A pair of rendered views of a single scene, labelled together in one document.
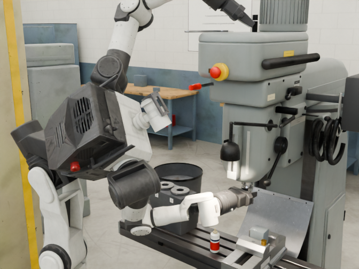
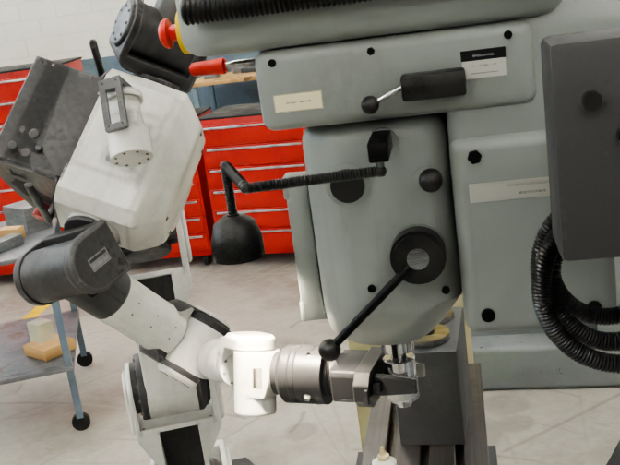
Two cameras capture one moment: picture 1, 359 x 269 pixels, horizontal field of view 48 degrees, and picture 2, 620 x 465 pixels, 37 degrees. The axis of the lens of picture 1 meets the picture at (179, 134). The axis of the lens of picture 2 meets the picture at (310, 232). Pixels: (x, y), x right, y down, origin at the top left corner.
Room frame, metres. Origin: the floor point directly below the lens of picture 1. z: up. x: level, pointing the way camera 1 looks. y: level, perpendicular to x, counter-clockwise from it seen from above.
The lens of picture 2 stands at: (0.88, -1.33, 1.81)
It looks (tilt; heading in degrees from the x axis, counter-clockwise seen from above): 15 degrees down; 62
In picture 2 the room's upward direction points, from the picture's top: 8 degrees counter-clockwise
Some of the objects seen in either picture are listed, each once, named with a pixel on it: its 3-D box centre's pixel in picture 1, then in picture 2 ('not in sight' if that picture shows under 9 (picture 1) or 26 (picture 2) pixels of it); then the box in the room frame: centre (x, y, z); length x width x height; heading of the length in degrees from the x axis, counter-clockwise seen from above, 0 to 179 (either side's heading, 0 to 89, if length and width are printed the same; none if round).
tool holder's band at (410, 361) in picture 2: (247, 187); (399, 359); (1.57, -0.28, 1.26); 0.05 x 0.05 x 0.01
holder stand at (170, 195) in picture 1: (172, 206); (432, 370); (1.84, 0.03, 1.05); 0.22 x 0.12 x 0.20; 48
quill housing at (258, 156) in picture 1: (250, 139); (386, 222); (1.57, -0.28, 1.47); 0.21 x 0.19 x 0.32; 52
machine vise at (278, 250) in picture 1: (255, 251); not in sight; (1.50, -0.32, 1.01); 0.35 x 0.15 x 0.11; 143
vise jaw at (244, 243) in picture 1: (252, 246); not in sight; (1.48, -0.30, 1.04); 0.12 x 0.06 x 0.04; 53
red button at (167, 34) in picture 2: (216, 72); (172, 32); (1.37, -0.12, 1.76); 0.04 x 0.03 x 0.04; 52
